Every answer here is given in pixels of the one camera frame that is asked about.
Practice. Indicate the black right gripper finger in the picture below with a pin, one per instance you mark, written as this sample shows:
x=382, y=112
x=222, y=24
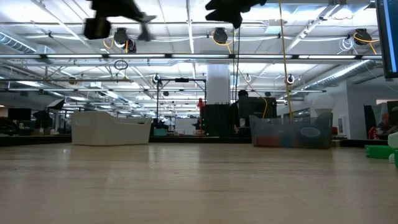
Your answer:
x=219, y=4
x=228, y=17

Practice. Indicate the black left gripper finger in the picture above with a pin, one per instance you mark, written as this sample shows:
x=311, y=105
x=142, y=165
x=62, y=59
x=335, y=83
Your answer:
x=144, y=32
x=147, y=18

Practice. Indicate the dark blue tape roll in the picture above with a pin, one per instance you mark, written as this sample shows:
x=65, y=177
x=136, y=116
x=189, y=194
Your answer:
x=309, y=141

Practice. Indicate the mint green stapler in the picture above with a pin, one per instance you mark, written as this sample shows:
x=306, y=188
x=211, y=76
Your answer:
x=393, y=140

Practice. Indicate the green staple remover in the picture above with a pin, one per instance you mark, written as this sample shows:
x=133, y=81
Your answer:
x=379, y=152

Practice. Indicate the red background object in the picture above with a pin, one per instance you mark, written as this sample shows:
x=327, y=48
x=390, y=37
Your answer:
x=201, y=105

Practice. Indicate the black background monitor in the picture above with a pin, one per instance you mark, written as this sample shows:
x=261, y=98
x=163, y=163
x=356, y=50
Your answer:
x=259, y=107

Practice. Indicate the person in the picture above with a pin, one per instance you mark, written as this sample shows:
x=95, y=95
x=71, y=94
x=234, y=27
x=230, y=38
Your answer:
x=384, y=126
x=241, y=112

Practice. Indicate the teal box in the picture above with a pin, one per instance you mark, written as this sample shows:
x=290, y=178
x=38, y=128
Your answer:
x=160, y=132

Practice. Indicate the pale plastic bin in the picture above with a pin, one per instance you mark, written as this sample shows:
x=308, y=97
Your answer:
x=109, y=130

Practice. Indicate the black cabinet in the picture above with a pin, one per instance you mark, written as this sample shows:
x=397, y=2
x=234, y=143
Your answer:
x=217, y=121

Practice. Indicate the dark grey translucent bin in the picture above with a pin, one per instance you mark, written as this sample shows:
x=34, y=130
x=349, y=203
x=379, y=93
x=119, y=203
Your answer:
x=267, y=124

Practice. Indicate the white light bulb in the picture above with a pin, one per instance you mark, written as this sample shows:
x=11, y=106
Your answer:
x=323, y=104

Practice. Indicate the computer monitor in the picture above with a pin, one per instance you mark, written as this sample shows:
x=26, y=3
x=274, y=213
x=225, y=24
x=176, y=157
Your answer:
x=388, y=37

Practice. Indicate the black background station frame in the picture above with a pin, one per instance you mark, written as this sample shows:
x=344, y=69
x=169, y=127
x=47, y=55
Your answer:
x=182, y=80

